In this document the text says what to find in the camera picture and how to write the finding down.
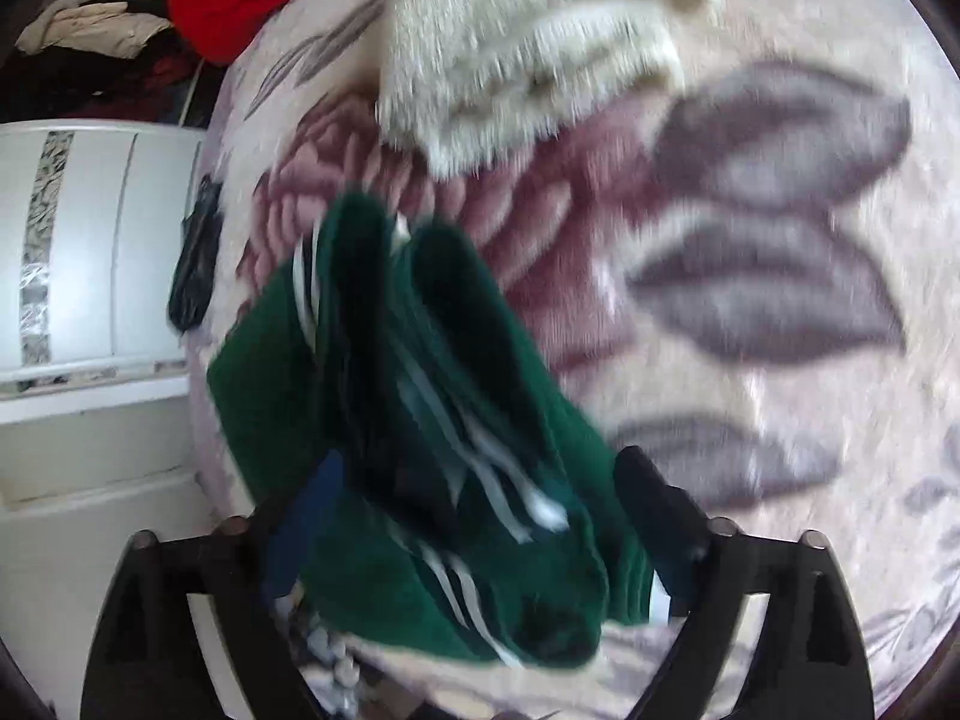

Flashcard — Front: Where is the green varsity jacket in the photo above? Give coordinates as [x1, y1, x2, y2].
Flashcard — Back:
[206, 195, 665, 668]

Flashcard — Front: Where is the beige clothes pile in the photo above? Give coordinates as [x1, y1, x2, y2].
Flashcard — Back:
[14, 0, 172, 59]

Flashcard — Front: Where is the white wardrobe cabinet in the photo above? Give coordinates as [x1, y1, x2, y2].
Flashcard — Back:
[2, 121, 210, 718]

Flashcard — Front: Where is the floral purple bed blanket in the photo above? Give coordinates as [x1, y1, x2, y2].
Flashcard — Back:
[187, 0, 958, 718]

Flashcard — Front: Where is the cream fluffy folded blanket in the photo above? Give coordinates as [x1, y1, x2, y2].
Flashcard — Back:
[376, 0, 724, 179]

